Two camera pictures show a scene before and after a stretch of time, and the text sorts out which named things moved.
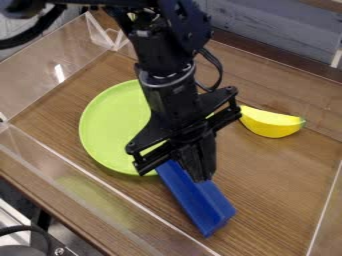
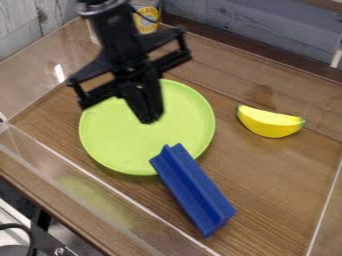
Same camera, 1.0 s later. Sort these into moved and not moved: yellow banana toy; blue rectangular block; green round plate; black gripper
Moved: black gripper
Not moved: yellow banana toy; blue rectangular block; green round plate
